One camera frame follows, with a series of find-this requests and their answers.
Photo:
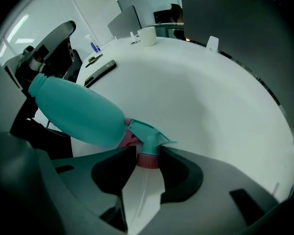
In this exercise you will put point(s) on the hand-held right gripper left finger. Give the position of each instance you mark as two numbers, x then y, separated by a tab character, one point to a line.
83	175

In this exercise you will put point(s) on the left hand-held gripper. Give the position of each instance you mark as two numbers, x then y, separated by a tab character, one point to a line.
27	67

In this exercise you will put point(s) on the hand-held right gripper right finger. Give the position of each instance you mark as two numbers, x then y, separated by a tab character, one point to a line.
210	199

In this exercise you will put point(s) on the teal spray bottle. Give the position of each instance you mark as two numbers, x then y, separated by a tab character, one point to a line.
80	111

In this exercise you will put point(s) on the clear bottle blue label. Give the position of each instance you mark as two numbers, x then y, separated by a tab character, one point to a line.
94	44

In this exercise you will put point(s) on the black smartphone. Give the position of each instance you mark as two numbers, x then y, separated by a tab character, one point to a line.
100	73

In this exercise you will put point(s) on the person's black clothing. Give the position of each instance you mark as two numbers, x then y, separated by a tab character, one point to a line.
39	131

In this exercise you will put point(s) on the black desk screen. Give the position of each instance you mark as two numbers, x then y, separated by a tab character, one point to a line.
163	17

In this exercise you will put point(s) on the black hat-shaped object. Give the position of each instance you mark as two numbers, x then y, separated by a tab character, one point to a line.
176	10

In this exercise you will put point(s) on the long grey desk divider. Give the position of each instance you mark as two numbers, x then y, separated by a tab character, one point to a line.
247	45

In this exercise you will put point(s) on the black metal bracket tool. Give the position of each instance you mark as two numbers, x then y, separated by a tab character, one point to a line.
94	60

